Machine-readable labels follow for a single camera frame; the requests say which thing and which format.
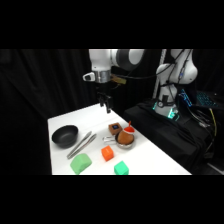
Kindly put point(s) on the small metal measuring cup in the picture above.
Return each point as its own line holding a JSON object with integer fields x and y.
{"x": 124, "y": 145}

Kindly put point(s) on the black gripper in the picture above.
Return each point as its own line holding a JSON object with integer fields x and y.
{"x": 102, "y": 87}

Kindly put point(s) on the large light green block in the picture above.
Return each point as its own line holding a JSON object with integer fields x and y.
{"x": 80, "y": 163}

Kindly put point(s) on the orange red block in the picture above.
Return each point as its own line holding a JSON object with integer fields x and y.
{"x": 107, "y": 153}

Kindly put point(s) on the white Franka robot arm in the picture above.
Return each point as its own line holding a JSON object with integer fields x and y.
{"x": 130, "y": 58}

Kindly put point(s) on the white vertical pole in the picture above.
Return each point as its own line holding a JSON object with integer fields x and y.
{"x": 159, "y": 73}

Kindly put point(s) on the black bowl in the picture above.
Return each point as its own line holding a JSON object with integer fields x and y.
{"x": 64, "y": 136}

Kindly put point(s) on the brown box with blue print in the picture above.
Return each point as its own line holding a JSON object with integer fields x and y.
{"x": 114, "y": 128}

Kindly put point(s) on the small green block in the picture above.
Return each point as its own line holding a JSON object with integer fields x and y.
{"x": 121, "y": 168}

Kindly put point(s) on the brown plush toy red hat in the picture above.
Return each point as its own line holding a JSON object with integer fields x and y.
{"x": 126, "y": 136}

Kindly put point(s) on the backlit keyboard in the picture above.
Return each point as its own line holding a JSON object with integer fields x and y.
{"x": 208, "y": 99}

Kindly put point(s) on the metal tongs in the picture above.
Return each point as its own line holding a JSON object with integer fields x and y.
{"x": 82, "y": 144}

